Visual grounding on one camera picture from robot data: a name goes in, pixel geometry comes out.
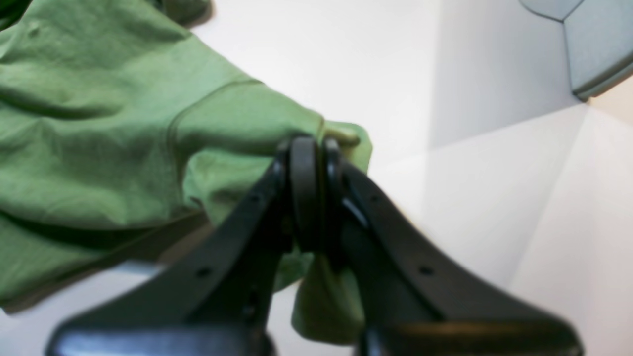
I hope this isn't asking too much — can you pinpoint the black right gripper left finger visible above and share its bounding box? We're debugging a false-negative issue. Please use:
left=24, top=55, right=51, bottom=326
left=45, top=136, right=318, bottom=356

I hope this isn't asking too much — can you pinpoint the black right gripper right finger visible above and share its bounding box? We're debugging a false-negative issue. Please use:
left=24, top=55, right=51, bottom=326
left=322, top=139, right=584, bottom=356

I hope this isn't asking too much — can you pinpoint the green t-shirt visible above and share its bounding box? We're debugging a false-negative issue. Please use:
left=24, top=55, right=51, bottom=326
left=0, top=0, right=374, bottom=347

